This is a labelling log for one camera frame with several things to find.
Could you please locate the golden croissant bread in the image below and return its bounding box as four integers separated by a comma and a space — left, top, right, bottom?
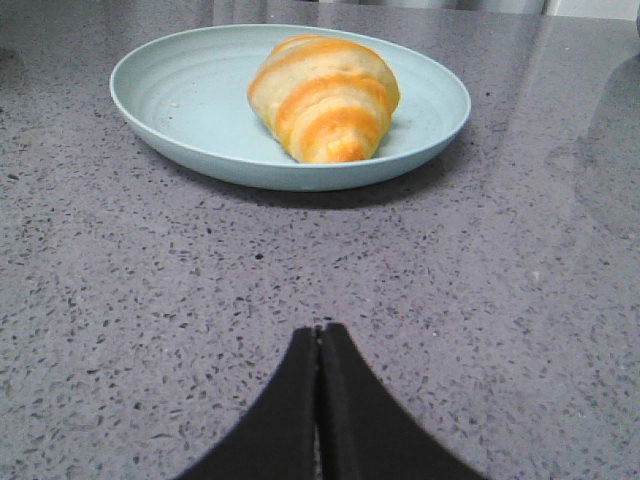
247, 35, 401, 164

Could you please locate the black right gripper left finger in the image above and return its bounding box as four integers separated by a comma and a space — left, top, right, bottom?
185, 328, 318, 480

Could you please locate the light blue plate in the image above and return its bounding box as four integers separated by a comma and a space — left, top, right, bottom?
110, 24, 471, 192

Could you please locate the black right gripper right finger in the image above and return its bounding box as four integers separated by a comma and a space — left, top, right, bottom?
319, 323, 481, 479

